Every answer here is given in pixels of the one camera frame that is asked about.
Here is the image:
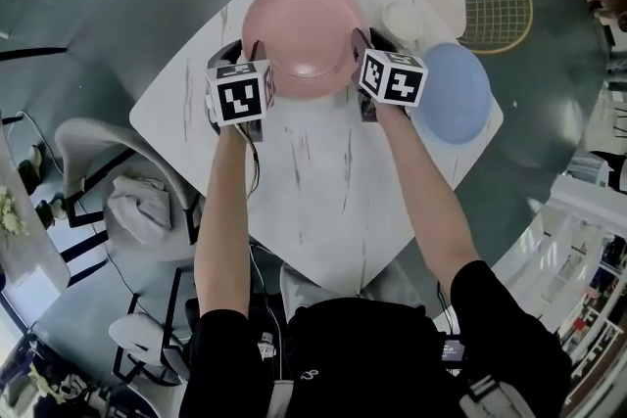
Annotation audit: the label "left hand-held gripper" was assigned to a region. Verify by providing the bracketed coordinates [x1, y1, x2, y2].
[204, 38, 277, 144]

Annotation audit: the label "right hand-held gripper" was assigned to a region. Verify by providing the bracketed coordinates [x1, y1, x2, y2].
[351, 26, 429, 123]

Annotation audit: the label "pink big plate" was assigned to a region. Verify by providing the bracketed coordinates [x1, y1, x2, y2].
[240, 0, 369, 101]

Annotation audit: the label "blue big plate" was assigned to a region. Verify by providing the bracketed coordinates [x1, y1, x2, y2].
[410, 41, 493, 146]

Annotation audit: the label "person's left forearm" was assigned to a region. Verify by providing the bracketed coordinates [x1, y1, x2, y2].
[192, 123, 259, 320]

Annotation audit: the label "person's right forearm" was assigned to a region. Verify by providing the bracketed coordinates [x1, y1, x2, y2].
[373, 101, 482, 296]

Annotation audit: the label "white marble table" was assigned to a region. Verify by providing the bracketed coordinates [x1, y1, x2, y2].
[127, 0, 506, 298]

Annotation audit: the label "grey upholstered chair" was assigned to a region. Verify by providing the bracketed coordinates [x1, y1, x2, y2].
[53, 117, 203, 261]

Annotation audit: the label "white cloth bundle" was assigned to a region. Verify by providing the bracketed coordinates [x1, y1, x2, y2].
[106, 174, 174, 248]

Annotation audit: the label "person's grey trousers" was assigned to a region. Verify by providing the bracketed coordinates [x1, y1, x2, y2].
[279, 258, 425, 310]

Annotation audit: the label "white flower bunch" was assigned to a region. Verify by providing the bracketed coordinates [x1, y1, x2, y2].
[0, 184, 28, 238]

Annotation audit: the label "grey table with black legs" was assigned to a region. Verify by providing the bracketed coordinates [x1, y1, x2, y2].
[0, 112, 72, 296]

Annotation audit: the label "person's black shirt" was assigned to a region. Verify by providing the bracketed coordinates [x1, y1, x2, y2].
[180, 258, 575, 418]

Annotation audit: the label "small screen device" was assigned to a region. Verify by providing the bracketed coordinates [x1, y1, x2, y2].
[439, 336, 468, 365]

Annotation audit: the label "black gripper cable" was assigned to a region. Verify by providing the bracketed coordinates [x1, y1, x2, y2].
[233, 123, 262, 203]

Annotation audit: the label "grey chair with black frame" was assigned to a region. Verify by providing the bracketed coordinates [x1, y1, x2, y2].
[108, 265, 193, 389]

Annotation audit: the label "grey backpack strap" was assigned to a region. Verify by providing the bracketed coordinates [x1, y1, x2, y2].
[270, 378, 296, 418]
[459, 373, 541, 418]

